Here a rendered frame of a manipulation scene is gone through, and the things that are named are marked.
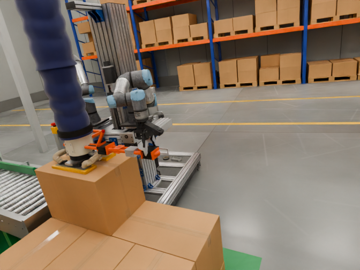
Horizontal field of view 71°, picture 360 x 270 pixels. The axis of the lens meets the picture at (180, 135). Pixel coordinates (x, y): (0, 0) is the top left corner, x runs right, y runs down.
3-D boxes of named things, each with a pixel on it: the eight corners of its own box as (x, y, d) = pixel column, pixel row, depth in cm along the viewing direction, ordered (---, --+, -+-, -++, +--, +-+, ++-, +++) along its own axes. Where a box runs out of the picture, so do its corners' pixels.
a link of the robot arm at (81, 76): (81, 59, 239) (95, 97, 218) (68, 61, 235) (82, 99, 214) (79, 49, 230) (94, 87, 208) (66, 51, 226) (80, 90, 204)
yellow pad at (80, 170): (51, 168, 176) (49, 162, 174) (64, 162, 184) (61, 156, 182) (85, 174, 160) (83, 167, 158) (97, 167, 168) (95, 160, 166)
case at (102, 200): (51, 216, 191) (34, 170, 178) (91, 188, 224) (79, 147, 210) (110, 235, 162) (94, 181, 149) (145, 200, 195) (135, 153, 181)
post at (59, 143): (76, 207, 296) (50, 127, 262) (81, 204, 302) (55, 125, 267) (80, 208, 293) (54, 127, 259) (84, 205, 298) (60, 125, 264)
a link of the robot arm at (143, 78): (140, 98, 229) (128, 68, 176) (156, 96, 229) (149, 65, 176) (141, 111, 226) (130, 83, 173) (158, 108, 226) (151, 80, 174)
